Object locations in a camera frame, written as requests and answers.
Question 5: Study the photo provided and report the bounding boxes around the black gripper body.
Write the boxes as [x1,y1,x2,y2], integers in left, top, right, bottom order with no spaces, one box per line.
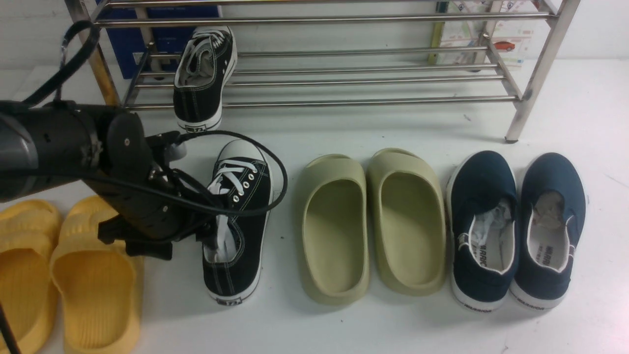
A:
[87,112,214,244]

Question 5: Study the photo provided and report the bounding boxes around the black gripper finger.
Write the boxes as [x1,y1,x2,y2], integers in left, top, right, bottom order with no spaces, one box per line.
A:
[125,240,173,261]

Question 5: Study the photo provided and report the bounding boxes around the black canvas sneaker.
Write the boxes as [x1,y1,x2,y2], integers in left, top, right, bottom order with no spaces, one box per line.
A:
[173,26,238,132]
[202,140,274,306]

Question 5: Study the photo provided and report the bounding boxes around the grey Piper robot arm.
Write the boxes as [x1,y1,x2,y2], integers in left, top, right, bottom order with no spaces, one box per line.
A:
[0,101,214,260]

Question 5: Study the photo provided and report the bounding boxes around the blue box behind rack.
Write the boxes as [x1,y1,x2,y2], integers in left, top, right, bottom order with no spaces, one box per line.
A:
[106,5,222,79]

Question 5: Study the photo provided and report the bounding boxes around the stainless steel shoe rack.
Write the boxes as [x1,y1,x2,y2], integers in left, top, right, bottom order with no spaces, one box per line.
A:
[65,0,580,144]

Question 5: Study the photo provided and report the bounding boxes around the right yellow foam slide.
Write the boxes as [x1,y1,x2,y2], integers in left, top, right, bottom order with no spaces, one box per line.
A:
[50,196,144,354]

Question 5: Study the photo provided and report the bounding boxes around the yellow foam slide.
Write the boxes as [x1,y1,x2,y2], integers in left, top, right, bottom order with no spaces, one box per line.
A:
[50,196,144,354]
[0,200,62,354]

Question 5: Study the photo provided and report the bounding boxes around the left yellow foam slide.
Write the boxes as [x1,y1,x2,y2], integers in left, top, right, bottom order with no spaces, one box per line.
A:
[0,200,62,354]

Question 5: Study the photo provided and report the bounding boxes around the left beige foam slipper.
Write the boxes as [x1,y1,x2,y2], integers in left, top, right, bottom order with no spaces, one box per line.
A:
[292,154,371,306]

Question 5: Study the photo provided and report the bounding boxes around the beige foam slipper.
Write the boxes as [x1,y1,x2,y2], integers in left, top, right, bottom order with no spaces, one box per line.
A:
[367,148,447,296]
[292,154,371,306]

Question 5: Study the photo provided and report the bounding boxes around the right beige foam slipper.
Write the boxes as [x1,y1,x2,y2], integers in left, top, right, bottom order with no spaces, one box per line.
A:
[367,148,447,296]

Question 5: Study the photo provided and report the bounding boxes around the left navy slip-on shoe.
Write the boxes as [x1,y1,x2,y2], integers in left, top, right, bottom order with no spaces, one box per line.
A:
[445,150,520,314]

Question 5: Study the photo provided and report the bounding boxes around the navy slip-on shoe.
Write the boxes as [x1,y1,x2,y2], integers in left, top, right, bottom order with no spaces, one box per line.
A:
[509,152,588,311]
[445,150,520,314]

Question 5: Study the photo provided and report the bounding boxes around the right navy slip-on shoe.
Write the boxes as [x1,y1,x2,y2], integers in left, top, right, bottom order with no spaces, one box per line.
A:
[509,152,588,311]

